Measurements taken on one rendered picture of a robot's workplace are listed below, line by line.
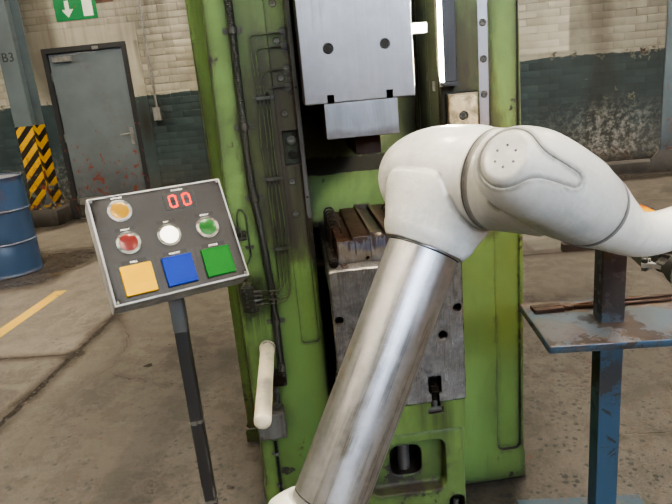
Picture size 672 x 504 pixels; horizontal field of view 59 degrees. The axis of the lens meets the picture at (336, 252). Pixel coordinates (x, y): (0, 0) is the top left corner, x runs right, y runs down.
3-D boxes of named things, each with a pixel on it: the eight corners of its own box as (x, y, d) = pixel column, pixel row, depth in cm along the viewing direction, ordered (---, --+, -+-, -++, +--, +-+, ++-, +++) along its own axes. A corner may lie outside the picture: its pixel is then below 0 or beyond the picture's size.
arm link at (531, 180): (646, 160, 71) (549, 155, 82) (566, 95, 60) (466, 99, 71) (612, 265, 71) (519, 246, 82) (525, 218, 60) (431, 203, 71)
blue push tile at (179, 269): (199, 279, 149) (190, 251, 150) (169, 286, 146) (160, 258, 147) (198, 281, 150) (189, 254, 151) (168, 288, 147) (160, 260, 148)
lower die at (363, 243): (407, 256, 173) (405, 228, 171) (338, 264, 172) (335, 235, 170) (383, 224, 214) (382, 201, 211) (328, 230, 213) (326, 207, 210)
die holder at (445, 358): (466, 398, 180) (461, 256, 168) (342, 413, 178) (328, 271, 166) (425, 326, 234) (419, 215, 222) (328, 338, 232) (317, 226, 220)
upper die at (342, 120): (399, 132, 164) (397, 97, 161) (327, 140, 163) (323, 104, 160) (376, 124, 204) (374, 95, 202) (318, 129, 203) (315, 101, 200)
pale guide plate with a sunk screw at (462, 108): (479, 150, 179) (478, 91, 174) (450, 153, 179) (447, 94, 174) (477, 149, 181) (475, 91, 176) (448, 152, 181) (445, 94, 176)
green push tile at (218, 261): (237, 270, 153) (228, 243, 155) (208, 277, 150) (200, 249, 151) (235, 272, 155) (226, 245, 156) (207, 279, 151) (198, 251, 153)
